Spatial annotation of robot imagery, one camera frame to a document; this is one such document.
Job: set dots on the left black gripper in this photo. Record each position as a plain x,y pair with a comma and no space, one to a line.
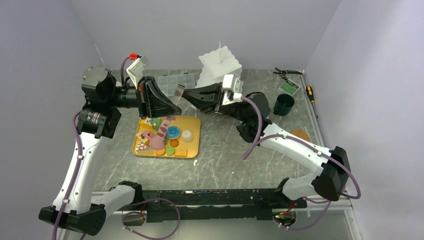
151,102

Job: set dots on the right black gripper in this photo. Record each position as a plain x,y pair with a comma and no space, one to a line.
208,98

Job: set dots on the blue frosted donut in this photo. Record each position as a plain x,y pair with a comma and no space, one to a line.
173,132

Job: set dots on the white three-tier dessert stand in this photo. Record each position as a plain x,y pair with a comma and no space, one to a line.
216,64

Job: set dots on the pink handled tongs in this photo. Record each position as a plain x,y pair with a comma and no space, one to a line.
158,142

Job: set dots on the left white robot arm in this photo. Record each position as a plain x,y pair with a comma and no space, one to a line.
74,208

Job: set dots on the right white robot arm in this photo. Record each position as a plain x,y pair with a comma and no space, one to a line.
329,168

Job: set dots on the green roll cake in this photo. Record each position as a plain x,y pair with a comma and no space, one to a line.
156,123

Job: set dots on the clear plastic compartment box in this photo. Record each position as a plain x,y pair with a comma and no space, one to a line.
168,83

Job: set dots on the pink cake with cherry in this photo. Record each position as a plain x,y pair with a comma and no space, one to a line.
148,135

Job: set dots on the yellow cake piece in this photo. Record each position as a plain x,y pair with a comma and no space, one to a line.
140,137

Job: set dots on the yellow serving tray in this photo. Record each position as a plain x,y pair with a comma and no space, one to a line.
183,123

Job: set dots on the white round cupcake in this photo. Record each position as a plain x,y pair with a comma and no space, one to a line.
187,136

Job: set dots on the white triangle cake slice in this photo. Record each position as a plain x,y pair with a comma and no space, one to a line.
142,148

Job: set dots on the orange round cookie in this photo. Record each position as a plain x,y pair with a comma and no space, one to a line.
174,143

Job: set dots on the tan waffle round cookie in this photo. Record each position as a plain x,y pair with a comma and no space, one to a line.
160,152

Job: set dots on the green round macaron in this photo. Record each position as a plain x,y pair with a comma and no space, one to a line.
170,150

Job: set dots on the yellow square biscuit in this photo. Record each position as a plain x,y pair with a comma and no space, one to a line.
180,152

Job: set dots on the dark green mug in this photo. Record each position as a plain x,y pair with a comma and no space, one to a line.
283,104

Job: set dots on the black pliers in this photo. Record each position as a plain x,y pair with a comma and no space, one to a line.
283,73

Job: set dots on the green white packet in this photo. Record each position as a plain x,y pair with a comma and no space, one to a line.
289,87

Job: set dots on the yellow black screwdriver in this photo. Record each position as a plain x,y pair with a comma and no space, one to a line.
311,98

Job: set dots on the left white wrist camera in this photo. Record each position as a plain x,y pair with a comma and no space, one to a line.
136,68

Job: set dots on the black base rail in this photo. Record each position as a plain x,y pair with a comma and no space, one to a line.
257,203

